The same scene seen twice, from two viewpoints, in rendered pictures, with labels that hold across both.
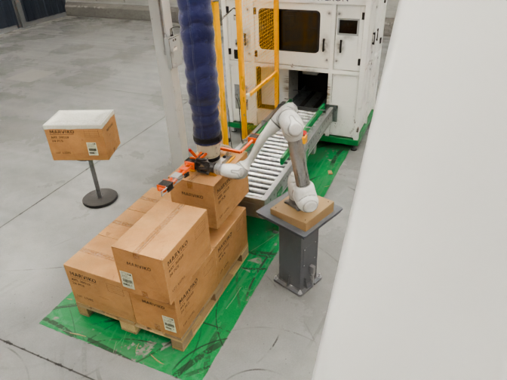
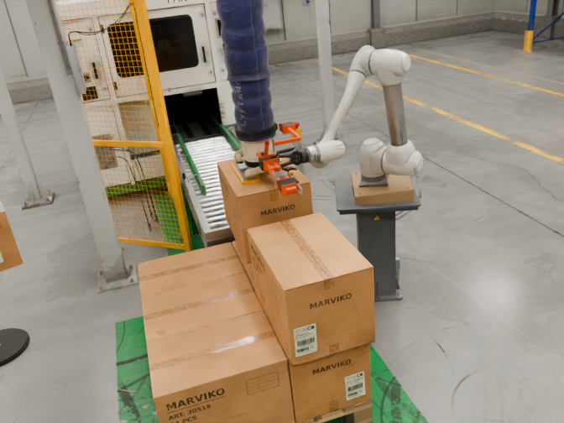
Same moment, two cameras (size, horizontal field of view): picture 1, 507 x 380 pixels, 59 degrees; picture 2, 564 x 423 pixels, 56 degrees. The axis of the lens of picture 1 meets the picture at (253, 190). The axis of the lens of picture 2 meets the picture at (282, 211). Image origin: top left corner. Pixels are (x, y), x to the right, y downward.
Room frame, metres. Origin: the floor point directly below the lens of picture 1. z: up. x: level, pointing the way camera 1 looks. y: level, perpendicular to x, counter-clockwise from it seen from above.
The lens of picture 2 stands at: (0.90, 2.07, 2.15)
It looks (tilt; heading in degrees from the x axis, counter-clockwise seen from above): 25 degrees down; 321
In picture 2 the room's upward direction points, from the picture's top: 6 degrees counter-clockwise
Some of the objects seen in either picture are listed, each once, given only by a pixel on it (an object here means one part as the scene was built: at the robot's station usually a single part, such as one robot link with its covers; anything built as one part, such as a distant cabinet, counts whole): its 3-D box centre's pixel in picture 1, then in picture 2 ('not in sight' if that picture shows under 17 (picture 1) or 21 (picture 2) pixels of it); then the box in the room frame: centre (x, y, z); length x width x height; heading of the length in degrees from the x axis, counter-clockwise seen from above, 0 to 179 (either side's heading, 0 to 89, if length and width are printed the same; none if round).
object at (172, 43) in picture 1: (173, 51); (77, 69); (4.50, 0.73, 1.62); 0.20 x 0.05 x 0.30; 155
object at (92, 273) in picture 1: (164, 252); (241, 324); (2.94, 0.78, 0.34); 1.20 x 1.00 x 0.40; 155
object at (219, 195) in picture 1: (211, 184); (263, 202); (3.16, 0.35, 0.87); 0.60 x 0.40 x 0.40; 155
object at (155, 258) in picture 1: (165, 249); (308, 282); (2.50, 0.65, 0.74); 0.60 x 0.40 x 0.40; 156
